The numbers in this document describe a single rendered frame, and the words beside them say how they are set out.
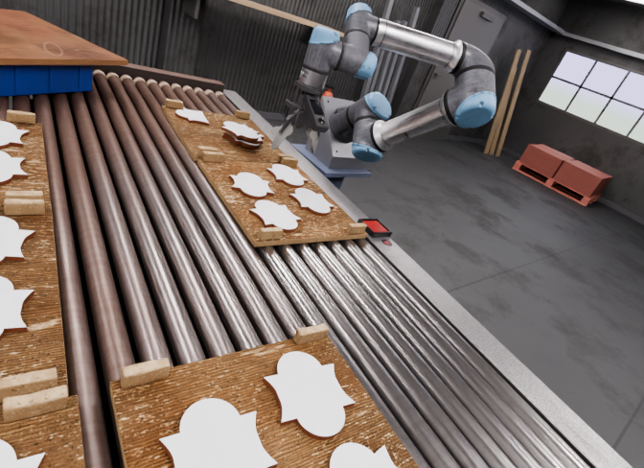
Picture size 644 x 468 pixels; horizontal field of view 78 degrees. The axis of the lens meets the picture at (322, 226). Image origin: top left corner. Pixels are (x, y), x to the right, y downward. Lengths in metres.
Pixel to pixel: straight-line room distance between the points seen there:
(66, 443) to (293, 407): 0.27
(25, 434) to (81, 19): 3.86
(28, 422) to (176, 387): 0.16
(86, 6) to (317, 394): 3.90
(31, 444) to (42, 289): 0.25
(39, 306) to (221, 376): 0.28
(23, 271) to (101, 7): 3.60
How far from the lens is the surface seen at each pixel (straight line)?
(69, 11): 4.21
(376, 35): 1.27
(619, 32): 9.26
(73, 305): 0.74
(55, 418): 0.59
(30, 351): 0.66
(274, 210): 1.03
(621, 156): 8.88
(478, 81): 1.32
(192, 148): 1.29
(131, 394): 0.61
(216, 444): 0.57
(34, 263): 0.79
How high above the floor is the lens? 1.43
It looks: 28 degrees down
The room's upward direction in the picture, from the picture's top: 21 degrees clockwise
